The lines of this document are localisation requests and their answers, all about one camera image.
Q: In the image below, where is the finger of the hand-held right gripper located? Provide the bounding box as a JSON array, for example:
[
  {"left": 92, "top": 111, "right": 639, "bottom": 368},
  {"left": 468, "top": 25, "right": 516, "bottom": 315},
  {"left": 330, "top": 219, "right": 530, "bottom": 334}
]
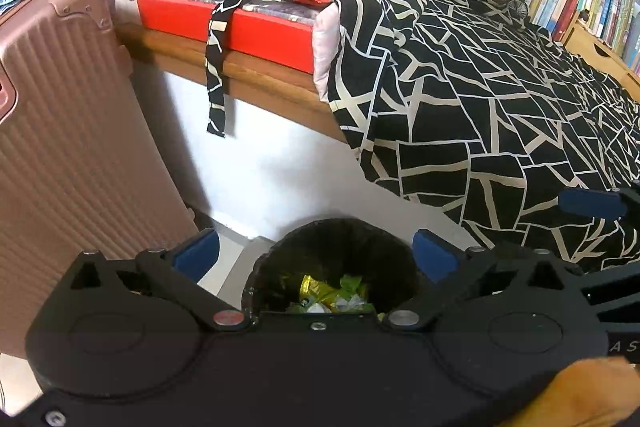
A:
[
  {"left": 557, "top": 179, "right": 640, "bottom": 220},
  {"left": 575, "top": 271, "right": 640, "bottom": 323}
]

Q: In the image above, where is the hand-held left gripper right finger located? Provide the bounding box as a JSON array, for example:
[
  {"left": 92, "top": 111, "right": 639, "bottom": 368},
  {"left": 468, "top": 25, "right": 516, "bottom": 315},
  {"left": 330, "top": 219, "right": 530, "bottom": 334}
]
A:
[{"left": 381, "top": 229, "right": 583, "bottom": 333}]

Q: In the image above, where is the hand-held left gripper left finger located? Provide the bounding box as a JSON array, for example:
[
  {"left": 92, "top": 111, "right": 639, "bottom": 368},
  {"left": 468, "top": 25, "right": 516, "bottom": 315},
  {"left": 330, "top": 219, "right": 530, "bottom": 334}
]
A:
[{"left": 65, "top": 228, "right": 252, "bottom": 333}]

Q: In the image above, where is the black trash bin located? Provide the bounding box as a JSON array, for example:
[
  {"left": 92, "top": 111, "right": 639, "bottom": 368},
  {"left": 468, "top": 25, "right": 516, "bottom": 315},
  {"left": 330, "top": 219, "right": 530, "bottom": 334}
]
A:
[{"left": 241, "top": 218, "right": 421, "bottom": 323}]

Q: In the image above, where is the green plastic wrapper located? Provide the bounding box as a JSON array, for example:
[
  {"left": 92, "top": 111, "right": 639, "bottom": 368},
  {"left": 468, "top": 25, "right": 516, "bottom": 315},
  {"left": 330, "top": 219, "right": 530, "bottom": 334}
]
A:
[{"left": 337, "top": 274, "right": 371, "bottom": 300}]

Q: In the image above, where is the yellow snack bag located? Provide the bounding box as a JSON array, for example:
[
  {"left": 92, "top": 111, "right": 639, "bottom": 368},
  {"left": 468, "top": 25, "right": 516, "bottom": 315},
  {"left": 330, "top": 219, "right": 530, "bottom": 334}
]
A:
[{"left": 298, "top": 274, "right": 343, "bottom": 303}]

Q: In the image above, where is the row of thin-spined shelf books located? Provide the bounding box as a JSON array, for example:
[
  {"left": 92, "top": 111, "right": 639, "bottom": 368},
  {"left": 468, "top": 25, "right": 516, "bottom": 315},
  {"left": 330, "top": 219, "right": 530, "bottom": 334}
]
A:
[{"left": 582, "top": 0, "right": 640, "bottom": 75}]

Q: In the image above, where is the person's right hand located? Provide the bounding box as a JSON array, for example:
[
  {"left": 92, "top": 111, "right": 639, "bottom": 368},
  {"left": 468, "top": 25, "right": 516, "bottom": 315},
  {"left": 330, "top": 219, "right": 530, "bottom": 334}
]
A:
[{"left": 500, "top": 356, "right": 640, "bottom": 427}]

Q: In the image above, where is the black white patterned blanket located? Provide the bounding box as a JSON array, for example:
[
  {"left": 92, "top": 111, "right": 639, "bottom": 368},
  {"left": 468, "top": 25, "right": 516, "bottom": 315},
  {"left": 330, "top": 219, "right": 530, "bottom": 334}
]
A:
[{"left": 327, "top": 0, "right": 640, "bottom": 275}]

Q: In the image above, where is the wooden desktop organiser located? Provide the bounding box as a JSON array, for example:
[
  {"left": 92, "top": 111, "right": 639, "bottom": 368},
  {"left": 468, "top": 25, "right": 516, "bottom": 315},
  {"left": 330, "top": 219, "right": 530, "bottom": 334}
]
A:
[{"left": 562, "top": 9, "right": 640, "bottom": 90}]

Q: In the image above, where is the pink hard-shell suitcase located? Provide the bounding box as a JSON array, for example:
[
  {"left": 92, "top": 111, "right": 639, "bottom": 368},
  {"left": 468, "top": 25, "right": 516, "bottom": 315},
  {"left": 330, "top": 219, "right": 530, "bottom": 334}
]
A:
[{"left": 0, "top": 0, "right": 201, "bottom": 360}]

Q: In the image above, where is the wooden ledge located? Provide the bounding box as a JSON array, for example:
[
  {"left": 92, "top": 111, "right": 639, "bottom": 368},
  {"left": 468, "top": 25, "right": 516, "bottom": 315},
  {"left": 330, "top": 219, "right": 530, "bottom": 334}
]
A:
[{"left": 116, "top": 23, "right": 361, "bottom": 148}]

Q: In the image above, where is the pale pink quilt edge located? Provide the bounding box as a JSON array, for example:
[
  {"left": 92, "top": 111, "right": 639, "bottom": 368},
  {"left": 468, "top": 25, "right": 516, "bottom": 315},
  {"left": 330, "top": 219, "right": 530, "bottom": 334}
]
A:
[{"left": 312, "top": 0, "right": 346, "bottom": 102}]

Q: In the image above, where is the red shallow tray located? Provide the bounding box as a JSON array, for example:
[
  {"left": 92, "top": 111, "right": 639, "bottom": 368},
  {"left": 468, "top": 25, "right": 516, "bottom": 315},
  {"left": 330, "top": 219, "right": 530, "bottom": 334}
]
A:
[{"left": 136, "top": 0, "right": 411, "bottom": 75}]

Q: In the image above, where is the black white fabric strap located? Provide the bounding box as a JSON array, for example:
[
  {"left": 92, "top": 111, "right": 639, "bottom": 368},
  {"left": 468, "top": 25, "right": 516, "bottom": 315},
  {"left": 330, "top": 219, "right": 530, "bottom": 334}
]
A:
[{"left": 205, "top": 0, "right": 351, "bottom": 138}]

